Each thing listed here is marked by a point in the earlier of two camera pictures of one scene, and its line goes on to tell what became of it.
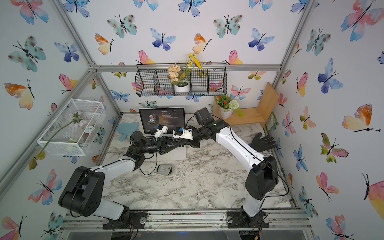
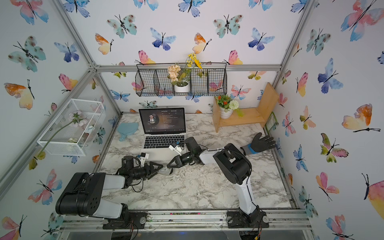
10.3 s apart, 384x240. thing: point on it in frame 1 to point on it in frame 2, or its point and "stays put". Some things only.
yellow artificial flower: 191,59 stays put
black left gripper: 159,147 to 150,168
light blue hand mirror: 125,128 stays put
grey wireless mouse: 165,169 stays put
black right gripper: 195,144 to 179,163
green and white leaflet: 272,122 stays put
